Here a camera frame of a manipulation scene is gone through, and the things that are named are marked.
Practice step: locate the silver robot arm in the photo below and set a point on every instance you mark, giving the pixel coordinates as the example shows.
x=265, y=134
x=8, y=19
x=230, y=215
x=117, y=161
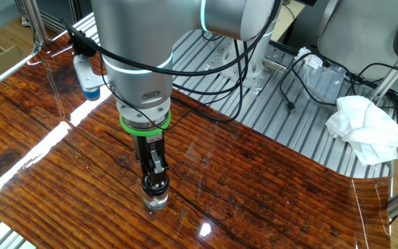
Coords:
x=133, y=41

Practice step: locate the clear plastic bag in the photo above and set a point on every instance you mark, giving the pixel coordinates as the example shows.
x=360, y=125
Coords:
x=323, y=83

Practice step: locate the aluminium frame rail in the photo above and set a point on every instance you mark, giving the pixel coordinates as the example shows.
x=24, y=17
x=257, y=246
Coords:
x=9, y=69

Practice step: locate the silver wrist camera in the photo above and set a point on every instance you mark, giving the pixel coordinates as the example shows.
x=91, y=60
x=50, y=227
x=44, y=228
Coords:
x=88, y=77

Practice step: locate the black knobbed jar lid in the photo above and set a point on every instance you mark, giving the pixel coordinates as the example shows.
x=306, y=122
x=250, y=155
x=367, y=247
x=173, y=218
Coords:
x=150, y=190

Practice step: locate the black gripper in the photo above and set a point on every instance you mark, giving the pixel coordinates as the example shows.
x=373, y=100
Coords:
x=147, y=148

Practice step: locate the crumpled white cloth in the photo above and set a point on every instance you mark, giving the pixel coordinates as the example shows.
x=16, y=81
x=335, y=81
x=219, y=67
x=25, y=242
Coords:
x=365, y=131

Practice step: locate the small white tissue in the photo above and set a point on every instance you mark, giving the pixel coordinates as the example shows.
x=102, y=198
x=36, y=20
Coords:
x=311, y=60

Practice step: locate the grey office chair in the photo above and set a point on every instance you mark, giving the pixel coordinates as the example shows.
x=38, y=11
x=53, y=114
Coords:
x=358, y=34

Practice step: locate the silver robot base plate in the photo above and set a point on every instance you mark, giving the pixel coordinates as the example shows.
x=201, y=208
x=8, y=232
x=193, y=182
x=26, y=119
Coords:
x=254, y=79

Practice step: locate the silver round connector plug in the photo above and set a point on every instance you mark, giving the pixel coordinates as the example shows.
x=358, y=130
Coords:
x=275, y=65

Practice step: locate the clear glass jar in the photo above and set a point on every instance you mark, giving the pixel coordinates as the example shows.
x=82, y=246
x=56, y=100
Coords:
x=154, y=202

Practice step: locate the wood grain table mat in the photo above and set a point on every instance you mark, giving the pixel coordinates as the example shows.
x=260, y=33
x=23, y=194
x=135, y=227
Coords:
x=254, y=190

